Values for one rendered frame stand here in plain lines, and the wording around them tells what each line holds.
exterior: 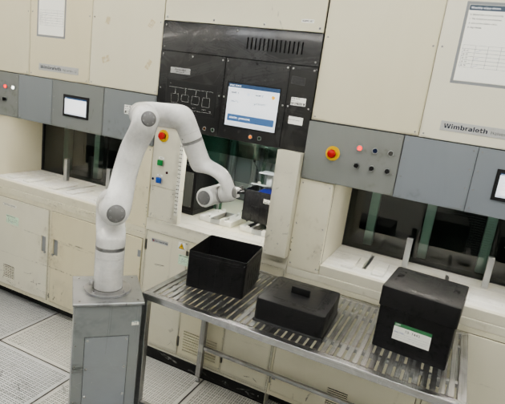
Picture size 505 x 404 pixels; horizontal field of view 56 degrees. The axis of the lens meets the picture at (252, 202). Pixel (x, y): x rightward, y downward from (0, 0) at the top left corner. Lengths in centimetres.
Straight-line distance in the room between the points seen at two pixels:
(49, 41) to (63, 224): 113
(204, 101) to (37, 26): 125
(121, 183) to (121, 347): 68
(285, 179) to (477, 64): 95
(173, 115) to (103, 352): 101
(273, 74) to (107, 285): 123
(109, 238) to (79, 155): 178
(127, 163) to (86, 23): 130
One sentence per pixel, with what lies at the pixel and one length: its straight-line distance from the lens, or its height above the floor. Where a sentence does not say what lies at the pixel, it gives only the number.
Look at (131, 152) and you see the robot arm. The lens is 193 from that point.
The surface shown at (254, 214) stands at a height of 99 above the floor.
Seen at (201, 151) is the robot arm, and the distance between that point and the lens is 199.
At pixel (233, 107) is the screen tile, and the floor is 156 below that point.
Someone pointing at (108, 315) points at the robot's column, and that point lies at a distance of 205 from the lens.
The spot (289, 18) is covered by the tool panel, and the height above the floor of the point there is 200.
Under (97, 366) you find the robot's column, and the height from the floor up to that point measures 47.
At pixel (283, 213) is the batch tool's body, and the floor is 110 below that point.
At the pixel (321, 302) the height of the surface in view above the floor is 86.
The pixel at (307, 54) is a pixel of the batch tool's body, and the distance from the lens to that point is 232.
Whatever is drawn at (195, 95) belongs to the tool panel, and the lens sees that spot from 256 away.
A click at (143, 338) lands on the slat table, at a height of 55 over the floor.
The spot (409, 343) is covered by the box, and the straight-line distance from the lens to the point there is 195.
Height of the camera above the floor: 166
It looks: 13 degrees down
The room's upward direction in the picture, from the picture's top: 8 degrees clockwise
